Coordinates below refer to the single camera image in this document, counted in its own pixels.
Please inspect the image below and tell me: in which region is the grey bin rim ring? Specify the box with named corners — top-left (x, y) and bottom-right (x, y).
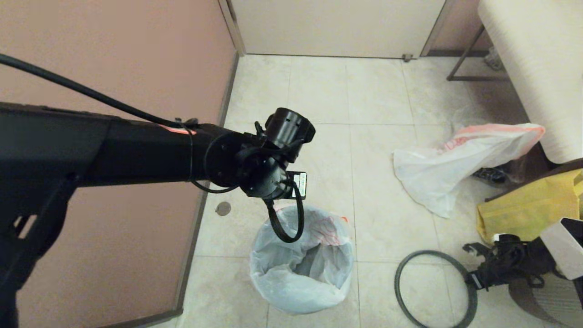
top-left (394, 250), bottom-right (478, 328)

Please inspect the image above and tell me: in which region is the white bag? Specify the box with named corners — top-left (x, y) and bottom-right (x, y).
top-left (393, 123), bottom-right (545, 218)

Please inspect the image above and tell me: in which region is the white plastic bag liner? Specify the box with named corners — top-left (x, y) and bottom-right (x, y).
top-left (250, 205), bottom-right (355, 315)

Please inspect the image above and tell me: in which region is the yellow fabric bag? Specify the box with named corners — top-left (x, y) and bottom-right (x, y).
top-left (476, 169), bottom-right (583, 245)

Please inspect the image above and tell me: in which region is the clear bag with dark contents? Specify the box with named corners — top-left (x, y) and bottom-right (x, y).
top-left (471, 155), bottom-right (524, 185)

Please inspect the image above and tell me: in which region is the grey ribbed round pad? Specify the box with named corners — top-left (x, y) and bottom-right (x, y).
top-left (509, 276), bottom-right (583, 328)

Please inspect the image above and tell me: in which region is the dark grey baseboard strip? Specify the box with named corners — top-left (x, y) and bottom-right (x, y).
top-left (98, 52), bottom-right (240, 328)

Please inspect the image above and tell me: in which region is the white door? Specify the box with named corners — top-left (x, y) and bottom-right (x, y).
top-left (226, 0), bottom-right (447, 59)

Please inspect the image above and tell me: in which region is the small clear plastic wrapper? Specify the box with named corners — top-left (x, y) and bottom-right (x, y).
top-left (483, 47), bottom-right (502, 72)

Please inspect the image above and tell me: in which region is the black left camera cable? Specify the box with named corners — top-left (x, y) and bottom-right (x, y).
top-left (191, 179), bottom-right (305, 244)

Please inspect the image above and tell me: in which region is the grey door frame post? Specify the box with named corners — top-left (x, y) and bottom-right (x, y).
top-left (418, 0), bottom-right (456, 58)
top-left (218, 0), bottom-right (247, 56)

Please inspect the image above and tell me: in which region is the dark metal table frame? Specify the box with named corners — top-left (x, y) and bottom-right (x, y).
top-left (446, 25), bottom-right (510, 82)

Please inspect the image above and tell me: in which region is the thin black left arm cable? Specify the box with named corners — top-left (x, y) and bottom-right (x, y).
top-left (0, 54), bottom-right (199, 129)

